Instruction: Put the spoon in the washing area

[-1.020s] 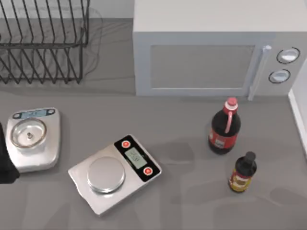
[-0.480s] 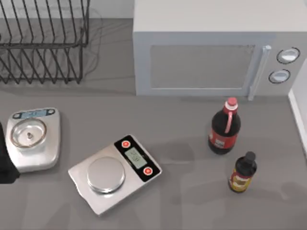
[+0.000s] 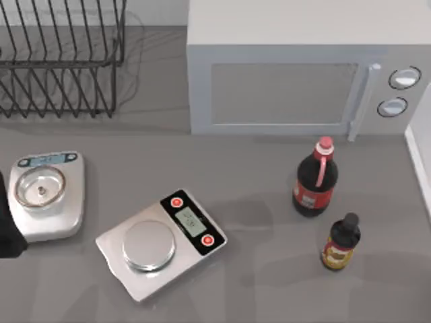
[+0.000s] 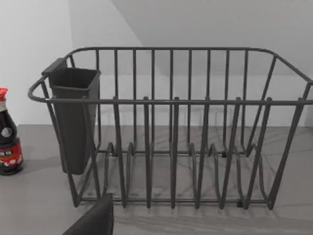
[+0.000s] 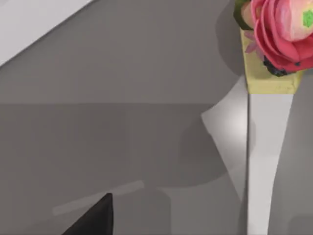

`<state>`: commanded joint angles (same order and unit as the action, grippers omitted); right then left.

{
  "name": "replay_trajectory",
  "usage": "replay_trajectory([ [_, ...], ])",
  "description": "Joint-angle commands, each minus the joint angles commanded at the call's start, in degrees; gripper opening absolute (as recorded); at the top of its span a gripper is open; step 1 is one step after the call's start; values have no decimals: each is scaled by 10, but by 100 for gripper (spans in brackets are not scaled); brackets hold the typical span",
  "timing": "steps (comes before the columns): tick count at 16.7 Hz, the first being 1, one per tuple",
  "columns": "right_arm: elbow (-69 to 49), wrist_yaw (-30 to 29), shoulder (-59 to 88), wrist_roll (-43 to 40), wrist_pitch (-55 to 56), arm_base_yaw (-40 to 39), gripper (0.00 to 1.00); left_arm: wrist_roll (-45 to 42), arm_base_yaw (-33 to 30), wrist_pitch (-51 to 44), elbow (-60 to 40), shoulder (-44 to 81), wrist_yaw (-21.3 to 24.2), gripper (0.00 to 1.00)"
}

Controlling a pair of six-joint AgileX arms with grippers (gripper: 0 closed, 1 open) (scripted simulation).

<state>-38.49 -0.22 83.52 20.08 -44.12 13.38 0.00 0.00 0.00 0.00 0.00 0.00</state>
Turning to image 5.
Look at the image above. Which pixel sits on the pink flower in yellow pot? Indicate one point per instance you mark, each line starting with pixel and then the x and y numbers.
pixel 276 41

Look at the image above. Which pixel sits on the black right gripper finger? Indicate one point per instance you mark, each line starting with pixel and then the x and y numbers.
pixel 100 218

